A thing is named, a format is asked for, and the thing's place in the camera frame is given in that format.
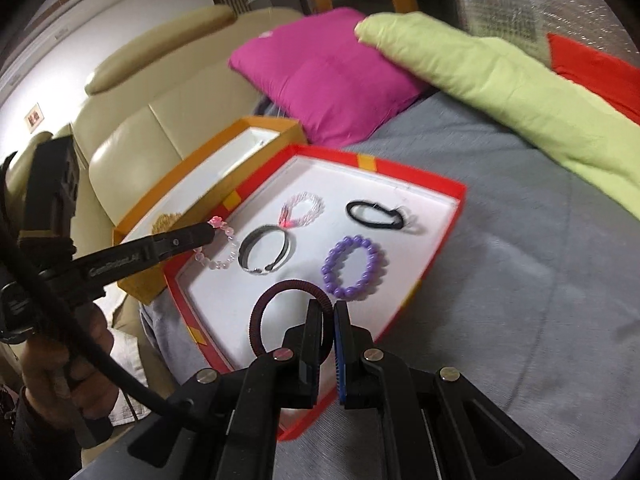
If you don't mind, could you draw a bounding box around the light green pillow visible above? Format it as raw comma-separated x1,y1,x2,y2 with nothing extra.
354,11,640,221

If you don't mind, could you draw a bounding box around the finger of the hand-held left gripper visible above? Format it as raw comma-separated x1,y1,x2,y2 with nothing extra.
150,221,217,262

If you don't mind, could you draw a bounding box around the grey blanket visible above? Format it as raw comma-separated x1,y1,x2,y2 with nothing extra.
140,85,640,480

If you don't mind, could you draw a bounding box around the person's left hand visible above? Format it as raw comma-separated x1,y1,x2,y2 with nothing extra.
17,305,121,433

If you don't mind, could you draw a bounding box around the orange cardboard box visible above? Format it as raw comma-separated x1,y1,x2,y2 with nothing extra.
112,116,307,305

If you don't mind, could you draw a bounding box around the silver metal cuff bangle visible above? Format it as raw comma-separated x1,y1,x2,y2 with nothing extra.
239,225,292,277

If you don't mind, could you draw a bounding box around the clear bead bracelet pink charm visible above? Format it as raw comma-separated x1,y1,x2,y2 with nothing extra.
277,191,325,231

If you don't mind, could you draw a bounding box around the person's left forearm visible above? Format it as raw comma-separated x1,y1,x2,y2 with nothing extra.
0,385,81,480

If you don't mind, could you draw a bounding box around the pale pink bead bracelet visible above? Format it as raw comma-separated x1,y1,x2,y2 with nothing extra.
192,216,242,272

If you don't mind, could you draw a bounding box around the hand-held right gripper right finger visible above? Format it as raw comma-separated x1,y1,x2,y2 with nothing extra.
334,301,586,480

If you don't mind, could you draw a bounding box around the magenta pillow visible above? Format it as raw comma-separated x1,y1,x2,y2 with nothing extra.
228,7,431,148

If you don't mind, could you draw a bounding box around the beige sofa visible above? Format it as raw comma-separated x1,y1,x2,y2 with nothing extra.
0,4,311,261

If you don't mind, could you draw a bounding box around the thick black cable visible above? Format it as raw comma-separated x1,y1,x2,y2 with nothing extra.
0,160,196,418

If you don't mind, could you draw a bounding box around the black hair tie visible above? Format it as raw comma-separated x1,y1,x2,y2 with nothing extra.
346,200,416,233

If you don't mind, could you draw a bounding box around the purple bead bracelet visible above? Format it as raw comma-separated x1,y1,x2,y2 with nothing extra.
322,235,388,301

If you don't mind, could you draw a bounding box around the silver insulated bag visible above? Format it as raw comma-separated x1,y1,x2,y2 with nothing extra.
445,0,640,126

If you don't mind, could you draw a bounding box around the dark red hair tie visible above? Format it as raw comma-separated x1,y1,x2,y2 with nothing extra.
248,280,335,361

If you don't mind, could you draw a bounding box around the small wall picture frame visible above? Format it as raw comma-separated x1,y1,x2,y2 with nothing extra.
24,104,45,134

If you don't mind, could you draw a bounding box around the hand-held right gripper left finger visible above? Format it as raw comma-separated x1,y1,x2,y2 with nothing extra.
127,299,326,480

